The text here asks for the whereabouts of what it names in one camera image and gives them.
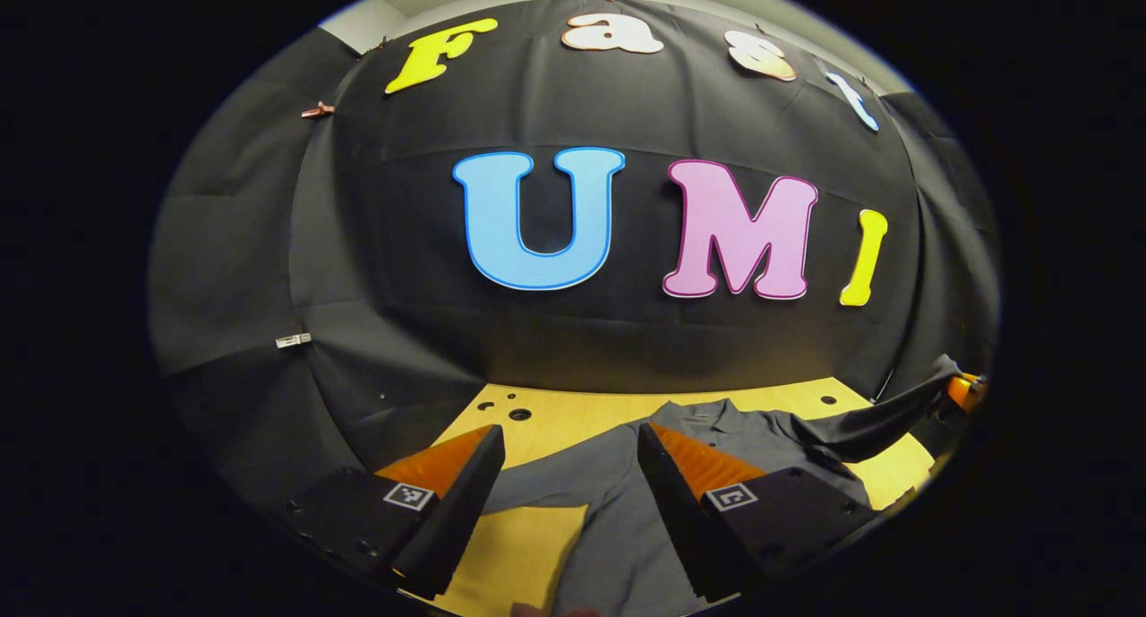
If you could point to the white cloth clip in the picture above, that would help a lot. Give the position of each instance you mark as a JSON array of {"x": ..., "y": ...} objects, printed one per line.
[{"x": 293, "y": 339}]

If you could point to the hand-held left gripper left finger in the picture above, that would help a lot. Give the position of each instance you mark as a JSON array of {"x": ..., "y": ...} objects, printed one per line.
[{"x": 457, "y": 509}]

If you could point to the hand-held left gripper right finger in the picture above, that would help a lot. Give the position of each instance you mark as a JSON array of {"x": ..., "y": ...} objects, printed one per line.
[{"x": 671, "y": 509}]

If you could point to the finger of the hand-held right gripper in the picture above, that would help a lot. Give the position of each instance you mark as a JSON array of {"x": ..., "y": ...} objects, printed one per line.
[{"x": 967, "y": 391}]

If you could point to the grey collared shirt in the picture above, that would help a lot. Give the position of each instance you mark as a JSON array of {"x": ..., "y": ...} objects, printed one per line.
[{"x": 761, "y": 438}]

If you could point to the copper cloth clip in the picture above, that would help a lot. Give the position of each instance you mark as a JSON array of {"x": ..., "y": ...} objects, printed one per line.
[{"x": 318, "y": 110}]

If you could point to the black backdrop cloth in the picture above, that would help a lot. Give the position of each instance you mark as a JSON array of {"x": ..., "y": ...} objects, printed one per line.
[{"x": 403, "y": 268}]

